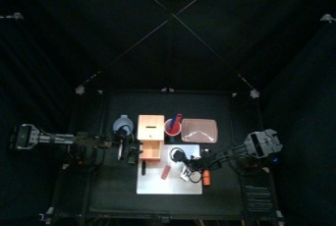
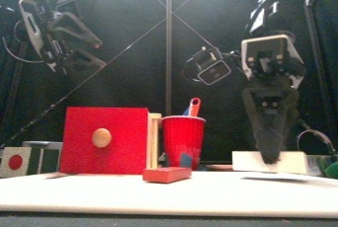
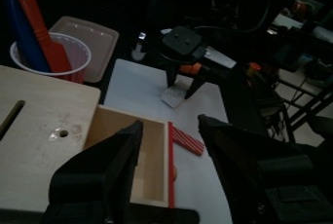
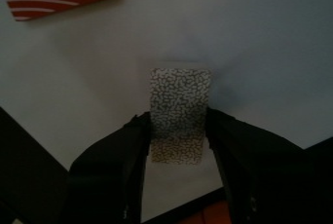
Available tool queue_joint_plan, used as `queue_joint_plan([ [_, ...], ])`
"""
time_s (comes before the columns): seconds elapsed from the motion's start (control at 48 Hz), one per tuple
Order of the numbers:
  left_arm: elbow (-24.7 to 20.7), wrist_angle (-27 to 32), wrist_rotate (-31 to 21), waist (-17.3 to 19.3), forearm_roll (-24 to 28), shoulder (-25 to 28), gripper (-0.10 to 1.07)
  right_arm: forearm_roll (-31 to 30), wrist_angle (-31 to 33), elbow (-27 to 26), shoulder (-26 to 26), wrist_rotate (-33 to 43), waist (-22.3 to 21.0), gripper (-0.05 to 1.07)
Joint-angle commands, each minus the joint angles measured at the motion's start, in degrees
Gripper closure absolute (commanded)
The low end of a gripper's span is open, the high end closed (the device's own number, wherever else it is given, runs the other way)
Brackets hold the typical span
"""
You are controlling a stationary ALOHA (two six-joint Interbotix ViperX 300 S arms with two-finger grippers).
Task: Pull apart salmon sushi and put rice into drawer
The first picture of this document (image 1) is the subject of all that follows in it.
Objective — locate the white toy rice block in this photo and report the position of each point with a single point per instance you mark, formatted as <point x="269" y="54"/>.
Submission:
<point x="185" y="175"/>

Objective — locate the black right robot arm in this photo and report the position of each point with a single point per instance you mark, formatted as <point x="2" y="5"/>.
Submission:
<point x="257" y="144"/>

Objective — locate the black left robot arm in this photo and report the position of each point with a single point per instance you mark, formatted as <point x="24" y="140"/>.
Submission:
<point x="48" y="138"/>

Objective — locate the red-fronted wooden drawer with knob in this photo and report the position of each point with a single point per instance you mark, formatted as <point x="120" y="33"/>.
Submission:
<point x="152" y="151"/>

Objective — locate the orange toy carrot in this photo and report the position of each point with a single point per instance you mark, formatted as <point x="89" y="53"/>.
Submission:
<point x="206" y="179"/>

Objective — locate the flat black strip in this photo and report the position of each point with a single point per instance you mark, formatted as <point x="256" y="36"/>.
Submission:
<point x="142" y="168"/>

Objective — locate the white cutting board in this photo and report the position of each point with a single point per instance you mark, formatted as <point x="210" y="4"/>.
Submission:
<point x="165" y="187"/>

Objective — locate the pale blue bowl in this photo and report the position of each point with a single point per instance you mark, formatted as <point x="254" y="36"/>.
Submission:
<point x="120" y="122"/>

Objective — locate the wooden box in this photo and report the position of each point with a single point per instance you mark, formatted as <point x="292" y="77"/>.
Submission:
<point x="150" y="126"/>

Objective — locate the small blue piece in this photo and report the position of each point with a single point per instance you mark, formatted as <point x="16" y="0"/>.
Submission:
<point x="172" y="139"/>

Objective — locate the red plastic cup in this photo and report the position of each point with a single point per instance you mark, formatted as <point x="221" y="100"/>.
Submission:
<point x="166" y="127"/>

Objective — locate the red toy utensil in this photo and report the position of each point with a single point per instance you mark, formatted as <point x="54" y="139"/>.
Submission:
<point x="176" y="122"/>

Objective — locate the black panel with white text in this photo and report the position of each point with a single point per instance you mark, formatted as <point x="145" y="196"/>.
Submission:
<point x="257" y="200"/>

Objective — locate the metal frame bracket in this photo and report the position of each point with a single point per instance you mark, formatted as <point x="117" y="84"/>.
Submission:
<point x="326" y="17"/>
<point x="253" y="93"/>
<point x="14" y="16"/>
<point x="166" y="89"/>
<point x="80" y="89"/>

